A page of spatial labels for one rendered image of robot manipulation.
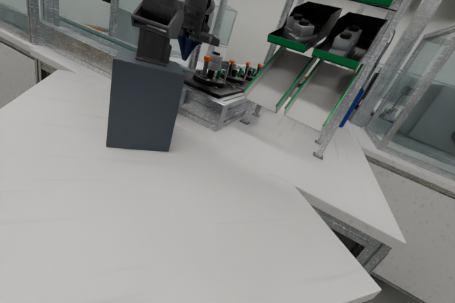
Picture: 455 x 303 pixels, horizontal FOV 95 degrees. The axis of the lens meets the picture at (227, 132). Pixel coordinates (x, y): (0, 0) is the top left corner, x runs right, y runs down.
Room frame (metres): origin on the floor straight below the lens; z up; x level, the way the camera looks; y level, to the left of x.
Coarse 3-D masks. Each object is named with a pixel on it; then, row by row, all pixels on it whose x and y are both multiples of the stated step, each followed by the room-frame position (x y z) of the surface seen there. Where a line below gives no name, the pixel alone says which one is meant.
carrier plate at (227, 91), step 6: (186, 72) 0.92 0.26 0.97; (192, 72) 0.97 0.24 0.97; (186, 78) 0.81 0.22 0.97; (192, 78) 0.85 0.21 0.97; (192, 84) 0.77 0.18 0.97; (198, 84) 0.79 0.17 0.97; (204, 90) 0.75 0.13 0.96; (210, 90) 0.76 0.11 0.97; (216, 90) 0.79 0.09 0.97; (222, 90) 0.83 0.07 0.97; (228, 90) 0.86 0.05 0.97; (234, 90) 0.90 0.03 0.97; (240, 90) 0.94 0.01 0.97; (216, 96) 0.74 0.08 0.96; (222, 96) 0.76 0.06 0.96
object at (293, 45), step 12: (300, 12) 0.92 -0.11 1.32; (312, 12) 0.95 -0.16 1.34; (324, 12) 0.93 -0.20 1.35; (336, 12) 0.84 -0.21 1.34; (312, 24) 0.95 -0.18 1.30; (324, 24) 0.79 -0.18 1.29; (276, 36) 0.74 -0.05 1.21; (324, 36) 0.83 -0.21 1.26; (288, 48) 0.72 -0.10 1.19; (300, 48) 0.70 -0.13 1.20
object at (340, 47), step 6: (342, 36) 0.68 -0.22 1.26; (348, 36) 0.67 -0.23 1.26; (336, 42) 0.68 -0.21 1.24; (342, 42) 0.68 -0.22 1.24; (348, 42) 0.67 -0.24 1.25; (330, 48) 0.69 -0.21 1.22; (336, 48) 0.69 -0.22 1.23; (342, 48) 0.68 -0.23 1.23; (348, 48) 0.68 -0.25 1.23; (336, 54) 0.68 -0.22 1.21; (342, 54) 0.67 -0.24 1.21
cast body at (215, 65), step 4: (216, 52) 0.87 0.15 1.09; (212, 56) 0.87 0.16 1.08; (216, 56) 0.86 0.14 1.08; (220, 56) 0.88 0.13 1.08; (212, 60) 0.87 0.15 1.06; (216, 60) 0.86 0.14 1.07; (220, 60) 0.89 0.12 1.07; (212, 64) 0.85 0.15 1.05; (216, 64) 0.86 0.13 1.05; (220, 64) 0.90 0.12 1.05; (208, 68) 0.86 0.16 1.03; (212, 68) 0.85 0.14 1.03; (216, 68) 0.87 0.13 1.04; (220, 68) 0.91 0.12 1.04
